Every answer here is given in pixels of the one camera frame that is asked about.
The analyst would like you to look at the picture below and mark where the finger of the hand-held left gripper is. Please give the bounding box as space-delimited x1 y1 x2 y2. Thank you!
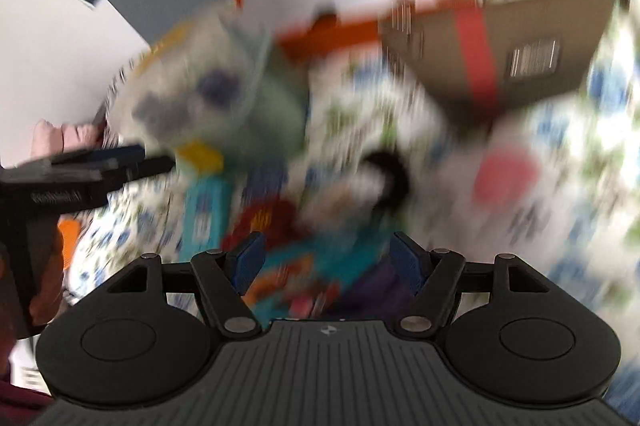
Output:
47 145 146 171
100 156 177 194

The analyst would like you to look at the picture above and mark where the person's maroon garment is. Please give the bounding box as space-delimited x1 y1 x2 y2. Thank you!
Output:
0 381 53 426

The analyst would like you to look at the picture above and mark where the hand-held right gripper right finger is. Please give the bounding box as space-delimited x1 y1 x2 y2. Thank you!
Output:
390 231 551 339

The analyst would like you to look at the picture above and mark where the white cloth with pink patch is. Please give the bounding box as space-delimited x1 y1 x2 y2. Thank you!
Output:
440 126 551 227

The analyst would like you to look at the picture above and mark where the small pink cloth item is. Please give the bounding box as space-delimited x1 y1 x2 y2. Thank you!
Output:
290 293 326 319

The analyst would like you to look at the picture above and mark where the purple cloth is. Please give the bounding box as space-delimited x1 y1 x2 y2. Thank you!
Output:
340 266 416 319

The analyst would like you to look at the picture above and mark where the white paper sheet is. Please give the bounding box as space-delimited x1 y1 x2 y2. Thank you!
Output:
10 341 48 389

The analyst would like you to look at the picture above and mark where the floral blanket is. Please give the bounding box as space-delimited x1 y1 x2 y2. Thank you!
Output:
62 0 640 412

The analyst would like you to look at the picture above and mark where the black hair scrunchie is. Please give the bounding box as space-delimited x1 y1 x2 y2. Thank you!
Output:
357 151 416 211

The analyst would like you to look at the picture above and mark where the olive pouch with red stripe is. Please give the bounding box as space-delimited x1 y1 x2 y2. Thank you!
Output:
380 0 621 127

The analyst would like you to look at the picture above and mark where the blue tissue packet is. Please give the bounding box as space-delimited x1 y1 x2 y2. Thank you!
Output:
182 178 236 257

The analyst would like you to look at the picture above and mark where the person's left hand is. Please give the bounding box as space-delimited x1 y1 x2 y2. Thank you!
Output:
29 218 81 334

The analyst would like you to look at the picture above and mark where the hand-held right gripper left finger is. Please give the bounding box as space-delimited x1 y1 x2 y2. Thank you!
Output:
107 231 266 339

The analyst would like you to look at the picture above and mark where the red crocheted piece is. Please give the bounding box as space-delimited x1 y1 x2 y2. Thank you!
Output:
220 201 311 251

